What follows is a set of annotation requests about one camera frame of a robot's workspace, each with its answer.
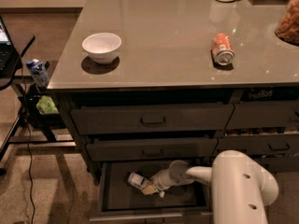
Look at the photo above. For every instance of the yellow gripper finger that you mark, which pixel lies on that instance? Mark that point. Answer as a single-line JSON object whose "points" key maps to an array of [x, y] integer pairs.
{"points": [[149, 190]]}

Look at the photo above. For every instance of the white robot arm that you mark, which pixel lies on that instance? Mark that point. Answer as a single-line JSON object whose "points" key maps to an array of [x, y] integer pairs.
{"points": [[240, 187]]}

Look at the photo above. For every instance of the open bottom drawer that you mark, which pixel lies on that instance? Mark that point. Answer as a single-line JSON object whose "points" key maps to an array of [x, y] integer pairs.
{"points": [[121, 203]]}

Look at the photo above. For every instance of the middle left drawer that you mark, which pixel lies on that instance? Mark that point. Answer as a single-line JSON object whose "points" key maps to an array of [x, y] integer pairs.
{"points": [[145, 149]]}

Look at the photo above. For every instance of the top left drawer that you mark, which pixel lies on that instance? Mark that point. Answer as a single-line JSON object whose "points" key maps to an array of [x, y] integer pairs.
{"points": [[151, 118]]}

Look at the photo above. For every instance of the dark drawer cabinet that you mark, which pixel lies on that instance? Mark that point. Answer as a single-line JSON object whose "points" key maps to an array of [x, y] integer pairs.
{"points": [[143, 84]]}

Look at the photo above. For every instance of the bottom right drawer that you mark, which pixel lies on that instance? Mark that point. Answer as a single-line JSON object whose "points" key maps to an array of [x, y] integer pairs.
{"points": [[285, 164]]}

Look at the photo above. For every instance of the top right drawer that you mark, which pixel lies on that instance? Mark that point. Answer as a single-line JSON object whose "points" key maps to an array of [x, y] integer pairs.
{"points": [[264, 115]]}

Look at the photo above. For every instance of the middle right drawer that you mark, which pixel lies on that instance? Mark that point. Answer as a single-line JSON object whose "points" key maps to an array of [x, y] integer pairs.
{"points": [[260, 144]]}

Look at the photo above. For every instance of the green snack bag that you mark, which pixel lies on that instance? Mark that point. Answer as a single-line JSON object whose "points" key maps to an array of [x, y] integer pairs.
{"points": [[46, 106]]}

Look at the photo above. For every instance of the black side table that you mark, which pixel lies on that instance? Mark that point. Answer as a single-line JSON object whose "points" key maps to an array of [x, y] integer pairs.
{"points": [[21, 122]]}

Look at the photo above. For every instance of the white bowl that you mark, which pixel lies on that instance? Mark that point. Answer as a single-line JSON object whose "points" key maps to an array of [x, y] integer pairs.
{"points": [[102, 48]]}

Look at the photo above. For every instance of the orange soda can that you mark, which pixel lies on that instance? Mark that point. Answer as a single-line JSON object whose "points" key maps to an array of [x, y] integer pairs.
{"points": [[221, 50]]}

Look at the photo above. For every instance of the black laptop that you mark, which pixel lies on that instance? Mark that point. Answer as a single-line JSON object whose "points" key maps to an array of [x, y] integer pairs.
{"points": [[8, 54]]}

